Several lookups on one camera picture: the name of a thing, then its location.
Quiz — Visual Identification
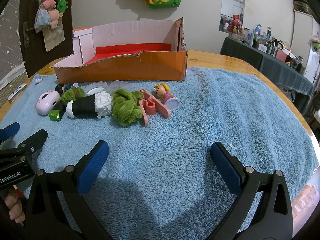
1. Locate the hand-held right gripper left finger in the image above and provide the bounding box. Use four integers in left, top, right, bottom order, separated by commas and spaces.
25, 140, 110, 240

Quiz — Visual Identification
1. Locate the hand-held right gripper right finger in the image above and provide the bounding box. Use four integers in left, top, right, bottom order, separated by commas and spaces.
210, 141, 293, 240

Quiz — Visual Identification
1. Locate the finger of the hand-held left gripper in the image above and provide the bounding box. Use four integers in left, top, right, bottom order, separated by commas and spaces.
0, 129, 49, 160
0, 122, 20, 142

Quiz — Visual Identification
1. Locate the clear square plastic lid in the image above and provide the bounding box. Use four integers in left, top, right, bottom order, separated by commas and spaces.
35, 91, 62, 117

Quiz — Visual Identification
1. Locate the black haired toy figurine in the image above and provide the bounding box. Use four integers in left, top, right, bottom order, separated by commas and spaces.
54, 83, 73, 95

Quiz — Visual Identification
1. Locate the black and white sock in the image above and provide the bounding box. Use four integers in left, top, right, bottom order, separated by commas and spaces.
65, 92, 113, 119

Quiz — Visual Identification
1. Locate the green and black fuzzy sock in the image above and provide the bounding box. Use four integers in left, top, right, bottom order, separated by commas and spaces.
49, 85, 87, 122

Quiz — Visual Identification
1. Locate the green fuzzy scrunchie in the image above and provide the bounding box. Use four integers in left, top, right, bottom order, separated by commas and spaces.
111, 89, 144, 127

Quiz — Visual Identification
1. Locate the round clear container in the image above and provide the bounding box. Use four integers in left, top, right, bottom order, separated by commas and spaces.
84, 82, 107, 96

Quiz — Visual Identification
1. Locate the clear plastic case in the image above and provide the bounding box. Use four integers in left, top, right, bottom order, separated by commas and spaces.
106, 80, 131, 93

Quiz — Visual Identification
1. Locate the pink plastic stand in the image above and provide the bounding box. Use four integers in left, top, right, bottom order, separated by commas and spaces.
140, 89, 172, 126

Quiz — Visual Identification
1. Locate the blonde doll figurine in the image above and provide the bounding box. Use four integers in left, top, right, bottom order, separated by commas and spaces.
154, 83, 181, 110

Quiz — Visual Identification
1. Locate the orange cardboard box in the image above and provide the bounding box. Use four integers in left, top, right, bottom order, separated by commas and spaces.
54, 17, 188, 83

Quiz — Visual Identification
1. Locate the person's left hand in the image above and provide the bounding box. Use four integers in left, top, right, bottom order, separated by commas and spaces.
4, 185, 26, 228

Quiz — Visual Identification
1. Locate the white flat device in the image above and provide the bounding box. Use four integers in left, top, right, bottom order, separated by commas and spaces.
7, 83, 27, 103

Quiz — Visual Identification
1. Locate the pale pink cloth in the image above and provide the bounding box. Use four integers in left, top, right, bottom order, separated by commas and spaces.
291, 182, 320, 222

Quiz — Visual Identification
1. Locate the beige paper bag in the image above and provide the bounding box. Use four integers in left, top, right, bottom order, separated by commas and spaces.
42, 26, 65, 52

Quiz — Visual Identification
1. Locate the dark cloth covered table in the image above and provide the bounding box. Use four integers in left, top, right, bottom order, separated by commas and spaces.
220, 36, 314, 95

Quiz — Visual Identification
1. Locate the clear plastic bag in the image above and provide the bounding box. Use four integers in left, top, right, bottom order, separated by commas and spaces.
34, 7, 52, 33

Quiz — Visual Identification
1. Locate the pale pink plush toy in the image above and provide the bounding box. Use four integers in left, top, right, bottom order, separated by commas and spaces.
47, 9, 60, 28

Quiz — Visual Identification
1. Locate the row of bottles and jars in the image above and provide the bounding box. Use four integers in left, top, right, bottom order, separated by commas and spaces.
244, 24, 308, 74

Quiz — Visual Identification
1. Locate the green plush toy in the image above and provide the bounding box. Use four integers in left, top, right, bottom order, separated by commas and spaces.
56, 0, 68, 14

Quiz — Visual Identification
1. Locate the pink rabbit plush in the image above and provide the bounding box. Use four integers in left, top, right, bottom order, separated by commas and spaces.
226, 15, 244, 34

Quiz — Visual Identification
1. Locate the white refrigerator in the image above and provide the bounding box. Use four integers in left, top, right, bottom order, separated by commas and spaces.
291, 10, 320, 83

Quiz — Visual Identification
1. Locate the camouflage bag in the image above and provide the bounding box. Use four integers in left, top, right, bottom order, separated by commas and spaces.
293, 0, 317, 14

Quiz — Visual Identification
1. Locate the metal door handle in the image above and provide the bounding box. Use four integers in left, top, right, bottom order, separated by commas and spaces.
23, 22, 38, 49

